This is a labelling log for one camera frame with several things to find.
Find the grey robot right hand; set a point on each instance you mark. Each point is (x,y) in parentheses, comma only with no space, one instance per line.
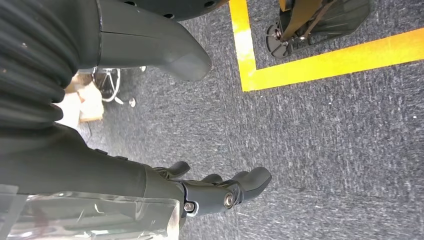
(82,172)

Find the clear plastic cover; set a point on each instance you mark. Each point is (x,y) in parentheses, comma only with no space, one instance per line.
(92,218)

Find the pale cardboard box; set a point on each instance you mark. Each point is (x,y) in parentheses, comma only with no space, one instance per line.
(87,102)

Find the chrome chair base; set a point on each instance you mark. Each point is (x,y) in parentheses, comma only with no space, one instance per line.
(107,82)

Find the dark robot body shell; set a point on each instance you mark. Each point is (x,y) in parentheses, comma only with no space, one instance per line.
(179,7)

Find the black base with yellow frame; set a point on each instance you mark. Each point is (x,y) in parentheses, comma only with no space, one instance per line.
(331,20)

